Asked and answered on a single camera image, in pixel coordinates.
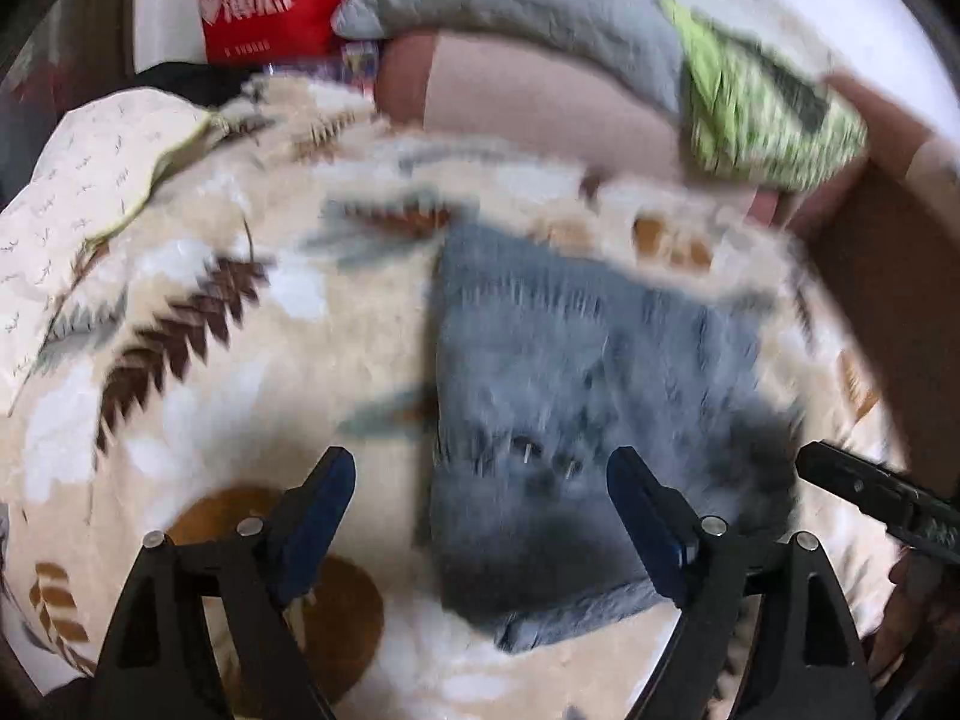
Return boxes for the pink and brown bolster cushion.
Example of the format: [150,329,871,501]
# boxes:
[375,31,960,227]

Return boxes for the person's right hand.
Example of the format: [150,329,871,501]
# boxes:
[870,547,960,692]

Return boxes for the dark green striped cloth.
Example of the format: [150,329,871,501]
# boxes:
[746,41,835,130]

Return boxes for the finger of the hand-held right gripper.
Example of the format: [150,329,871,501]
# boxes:
[795,440,920,535]

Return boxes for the beige leaf-printed blanket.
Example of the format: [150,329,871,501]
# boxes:
[0,75,910,720]

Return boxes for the grey quilted pillow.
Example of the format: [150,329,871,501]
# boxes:
[332,0,751,118]

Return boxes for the small colourful packet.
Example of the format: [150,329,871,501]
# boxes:
[341,41,385,85]

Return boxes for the blue denim pants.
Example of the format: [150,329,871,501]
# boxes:
[415,221,809,655]

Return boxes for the brown wooden board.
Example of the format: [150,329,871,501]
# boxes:
[808,156,960,482]

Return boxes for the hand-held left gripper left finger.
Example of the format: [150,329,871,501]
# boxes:
[88,446,358,720]

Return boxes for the red paper bag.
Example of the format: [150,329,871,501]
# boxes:
[191,0,388,65]

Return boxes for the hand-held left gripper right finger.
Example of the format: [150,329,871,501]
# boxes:
[606,446,878,720]

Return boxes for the green patterned cloth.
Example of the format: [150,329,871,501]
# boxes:
[658,0,871,193]

